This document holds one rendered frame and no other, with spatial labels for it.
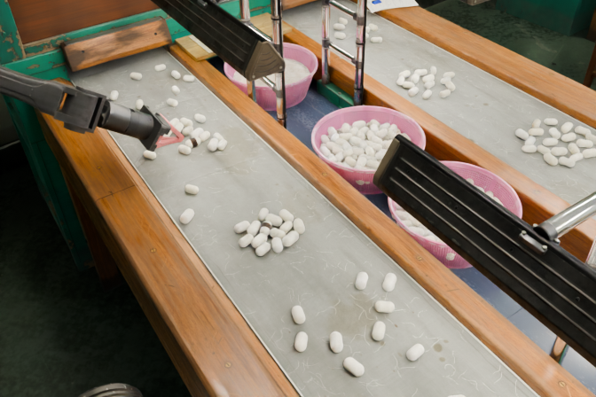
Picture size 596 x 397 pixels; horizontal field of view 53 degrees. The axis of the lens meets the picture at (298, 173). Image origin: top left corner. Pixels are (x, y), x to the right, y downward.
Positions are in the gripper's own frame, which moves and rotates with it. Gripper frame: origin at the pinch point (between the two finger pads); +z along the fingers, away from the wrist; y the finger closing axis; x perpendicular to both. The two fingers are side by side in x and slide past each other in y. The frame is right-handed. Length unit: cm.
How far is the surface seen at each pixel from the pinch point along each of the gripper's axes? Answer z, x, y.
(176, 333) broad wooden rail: -15, 18, -45
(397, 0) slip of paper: 78, -58, 36
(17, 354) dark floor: 11, 96, 35
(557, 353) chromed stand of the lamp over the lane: 21, -13, -83
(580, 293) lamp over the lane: -12, -28, -90
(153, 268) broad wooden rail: -12.5, 15.7, -29.3
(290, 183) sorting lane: 16.5, -4.8, -21.1
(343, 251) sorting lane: 14.2, -3.1, -44.3
